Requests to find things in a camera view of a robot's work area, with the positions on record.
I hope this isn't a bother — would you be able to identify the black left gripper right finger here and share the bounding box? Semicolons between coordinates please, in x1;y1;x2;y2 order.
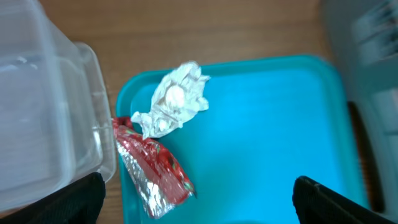
292;175;394;224

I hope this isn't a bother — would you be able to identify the grey dishwasher rack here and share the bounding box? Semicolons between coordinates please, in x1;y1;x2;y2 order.
321;0;397;222

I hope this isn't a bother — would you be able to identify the clear plastic bin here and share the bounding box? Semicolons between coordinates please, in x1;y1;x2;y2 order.
1;1;116;212

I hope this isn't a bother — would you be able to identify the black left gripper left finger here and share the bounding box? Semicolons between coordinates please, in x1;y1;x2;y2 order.
1;172;106;224

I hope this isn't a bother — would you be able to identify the teal serving tray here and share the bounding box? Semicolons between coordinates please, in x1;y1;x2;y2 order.
114;54;371;224

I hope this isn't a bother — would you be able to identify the red foil snack wrapper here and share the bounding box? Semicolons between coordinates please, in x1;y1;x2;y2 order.
113;117;197;219

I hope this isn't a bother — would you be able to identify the white tissue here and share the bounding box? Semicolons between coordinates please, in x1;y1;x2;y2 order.
131;61;210;139

